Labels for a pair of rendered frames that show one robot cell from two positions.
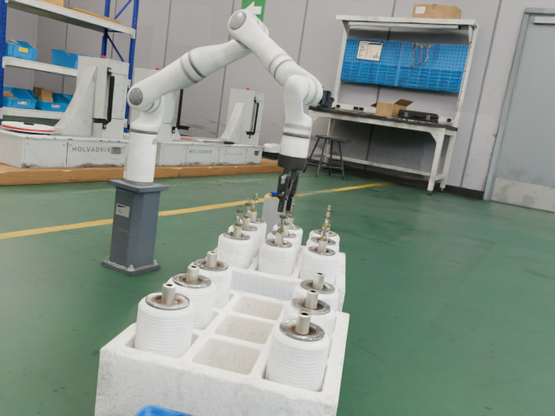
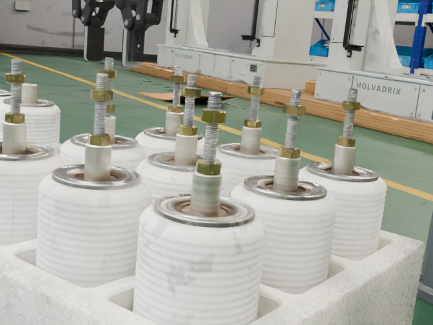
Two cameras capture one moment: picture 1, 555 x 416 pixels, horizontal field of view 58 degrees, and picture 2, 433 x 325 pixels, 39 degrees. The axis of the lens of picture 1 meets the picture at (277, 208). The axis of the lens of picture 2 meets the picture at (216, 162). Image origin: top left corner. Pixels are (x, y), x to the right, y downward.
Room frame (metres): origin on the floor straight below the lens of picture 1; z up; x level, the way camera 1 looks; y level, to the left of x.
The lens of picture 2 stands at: (1.76, -0.54, 0.38)
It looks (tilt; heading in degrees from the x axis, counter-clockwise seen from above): 12 degrees down; 120
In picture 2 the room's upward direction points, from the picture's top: 5 degrees clockwise
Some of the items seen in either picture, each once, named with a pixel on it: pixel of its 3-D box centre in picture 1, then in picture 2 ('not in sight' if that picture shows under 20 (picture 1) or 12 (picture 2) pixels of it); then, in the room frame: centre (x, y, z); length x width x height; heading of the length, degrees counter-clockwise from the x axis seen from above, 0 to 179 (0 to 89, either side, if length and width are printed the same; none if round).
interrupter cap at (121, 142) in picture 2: (278, 243); (104, 142); (1.32, -0.02, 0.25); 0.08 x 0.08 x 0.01
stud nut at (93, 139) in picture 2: not in sight; (98, 138); (1.43, -0.15, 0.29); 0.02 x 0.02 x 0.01; 53
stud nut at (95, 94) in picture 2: not in sight; (101, 94); (1.43, -0.15, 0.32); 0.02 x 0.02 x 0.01; 53
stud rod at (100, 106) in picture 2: not in sight; (100, 118); (1.43, -0.15, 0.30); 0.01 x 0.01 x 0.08
